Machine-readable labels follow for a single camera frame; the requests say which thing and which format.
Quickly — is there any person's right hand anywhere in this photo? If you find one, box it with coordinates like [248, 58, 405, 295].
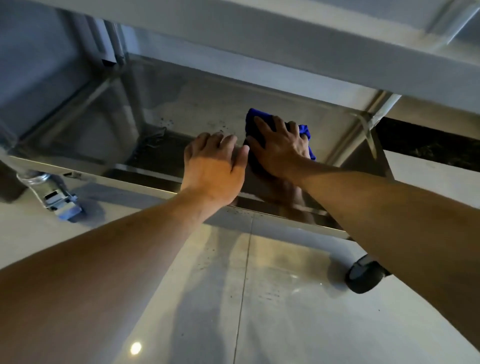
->
[245, 115, 313, 180]

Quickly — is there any person's left hand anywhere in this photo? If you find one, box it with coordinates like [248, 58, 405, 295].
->
[179, 131, 251, 208]

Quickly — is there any blue cloth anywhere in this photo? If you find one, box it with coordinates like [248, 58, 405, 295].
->
[243, 107, 317, 178]

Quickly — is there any stainless steel service trolley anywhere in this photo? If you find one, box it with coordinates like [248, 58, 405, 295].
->
[0, 0, 480, 295]

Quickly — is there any person's right forearm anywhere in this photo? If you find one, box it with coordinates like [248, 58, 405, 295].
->
[292, 161, 480, 350]

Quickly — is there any person's left forearm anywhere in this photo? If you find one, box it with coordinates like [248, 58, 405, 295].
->
[0, 187, 230, 364]

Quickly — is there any black stone door threshold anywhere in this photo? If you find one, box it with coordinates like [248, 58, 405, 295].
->
[374, 116, 480, 174]

